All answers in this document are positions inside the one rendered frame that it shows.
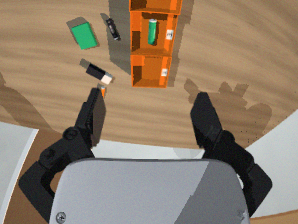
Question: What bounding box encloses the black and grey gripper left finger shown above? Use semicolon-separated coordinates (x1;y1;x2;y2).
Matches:
18;88;106;224

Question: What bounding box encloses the black and white eraser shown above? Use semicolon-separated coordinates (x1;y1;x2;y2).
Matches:
85;63;113;84

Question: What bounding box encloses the orange three-compartment bin rack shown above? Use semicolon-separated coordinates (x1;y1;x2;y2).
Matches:
129;0;182;88

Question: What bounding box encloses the green flat rectangular block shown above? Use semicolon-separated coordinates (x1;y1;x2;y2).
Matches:
71;22;97;50

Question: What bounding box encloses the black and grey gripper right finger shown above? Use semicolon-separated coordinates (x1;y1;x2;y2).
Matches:
190;92;273;218

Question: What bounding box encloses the green battery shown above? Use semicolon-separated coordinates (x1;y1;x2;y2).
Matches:
148;19;157;45

